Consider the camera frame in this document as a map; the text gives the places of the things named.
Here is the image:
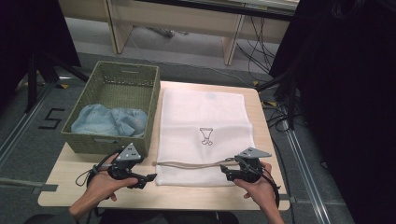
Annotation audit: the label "black floor tape digit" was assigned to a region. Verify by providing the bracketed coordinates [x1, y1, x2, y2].
[38, 107, 66, 131]

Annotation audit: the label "green woven plastic basket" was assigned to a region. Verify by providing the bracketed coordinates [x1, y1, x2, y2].
[61, 61, 162, 158]

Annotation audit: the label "hand-held gripper black cable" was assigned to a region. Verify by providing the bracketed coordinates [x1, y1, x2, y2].
[233, 156, 282, 209]
[75, 150, 123, 189]

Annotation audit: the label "person's right hand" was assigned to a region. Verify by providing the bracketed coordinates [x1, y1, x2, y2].
[233, 161, 276, 202]

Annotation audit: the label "right hand-held gripper black cable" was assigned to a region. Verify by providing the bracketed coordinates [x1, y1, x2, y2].
[233, 156, 282, 209]

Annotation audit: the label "person's left hand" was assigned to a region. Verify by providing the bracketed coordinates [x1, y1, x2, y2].
[86, 153, 140, 203]

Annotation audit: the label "light wooden desk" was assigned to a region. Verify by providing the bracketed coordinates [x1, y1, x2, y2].
[57, 0, 301, 66]

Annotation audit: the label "white cloth with logo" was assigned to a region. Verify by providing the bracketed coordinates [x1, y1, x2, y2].
[154, 88, 257, 188]

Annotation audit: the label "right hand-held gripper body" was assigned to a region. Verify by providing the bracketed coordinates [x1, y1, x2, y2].
[228, 147, 273, 184]

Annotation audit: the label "beige drawstring cord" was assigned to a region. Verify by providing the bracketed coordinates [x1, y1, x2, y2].
[151, 158, 240, 170]

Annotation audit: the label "person's dark legs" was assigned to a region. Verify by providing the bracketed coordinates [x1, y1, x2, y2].
[27, 209, 241, 224]

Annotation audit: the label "left hand-held gripper black cable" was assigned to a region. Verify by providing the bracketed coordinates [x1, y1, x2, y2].
[75, 150, 123, 189]

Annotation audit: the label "black tripod stand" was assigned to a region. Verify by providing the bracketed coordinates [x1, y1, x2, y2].
[256, 70, 301, 131]
[23, 50, 91, 114]

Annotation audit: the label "light blue cloth garment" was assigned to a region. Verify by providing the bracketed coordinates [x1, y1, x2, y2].
[70, 104, 149, 138]

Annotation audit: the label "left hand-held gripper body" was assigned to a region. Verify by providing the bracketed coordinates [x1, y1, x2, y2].
[106, 142, 146, 182]

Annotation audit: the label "metal floor rail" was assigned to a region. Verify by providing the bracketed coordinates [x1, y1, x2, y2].
[279, 102, 332, 224]
[0, 83, 58, 167]

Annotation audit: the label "grey power strip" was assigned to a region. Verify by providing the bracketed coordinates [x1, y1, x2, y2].
[148, 26, 190, 39]

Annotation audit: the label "black curtain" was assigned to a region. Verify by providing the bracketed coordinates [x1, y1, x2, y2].
[268, 0, 396, 224]
[0, 0, 82, 105]

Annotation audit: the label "bundle of black cables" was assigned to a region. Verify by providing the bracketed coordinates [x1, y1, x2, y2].
[235, 15, 281, 82]

